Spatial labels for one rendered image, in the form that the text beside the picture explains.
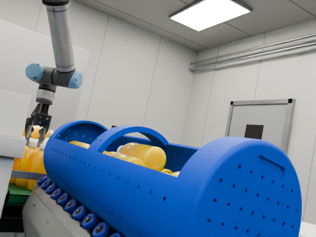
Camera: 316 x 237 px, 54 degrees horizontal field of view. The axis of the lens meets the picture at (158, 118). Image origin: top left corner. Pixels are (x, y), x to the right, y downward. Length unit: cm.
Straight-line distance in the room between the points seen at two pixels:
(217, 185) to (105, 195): 31
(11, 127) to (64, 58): 63
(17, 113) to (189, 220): 40
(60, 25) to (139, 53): 499
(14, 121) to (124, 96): 528
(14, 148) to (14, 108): 8
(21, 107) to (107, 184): 24
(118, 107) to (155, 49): 143
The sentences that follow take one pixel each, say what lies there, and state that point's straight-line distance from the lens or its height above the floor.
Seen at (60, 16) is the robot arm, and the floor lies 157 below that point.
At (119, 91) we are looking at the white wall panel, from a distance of 588.
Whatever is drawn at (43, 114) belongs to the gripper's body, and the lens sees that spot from 143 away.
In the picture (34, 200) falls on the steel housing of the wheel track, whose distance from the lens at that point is 132.
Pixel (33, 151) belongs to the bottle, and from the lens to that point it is 147.
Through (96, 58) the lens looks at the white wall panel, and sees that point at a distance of 579.
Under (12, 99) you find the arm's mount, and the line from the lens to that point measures 68.
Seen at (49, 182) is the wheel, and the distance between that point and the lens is 126.
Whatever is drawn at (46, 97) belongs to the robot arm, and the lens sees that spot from 144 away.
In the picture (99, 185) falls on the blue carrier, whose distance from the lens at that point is 74.
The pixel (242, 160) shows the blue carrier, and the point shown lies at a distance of 52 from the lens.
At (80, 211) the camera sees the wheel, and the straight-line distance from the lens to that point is 92.
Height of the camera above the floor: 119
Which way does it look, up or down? 5 degrees up
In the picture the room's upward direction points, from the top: 11 degrees clockwise
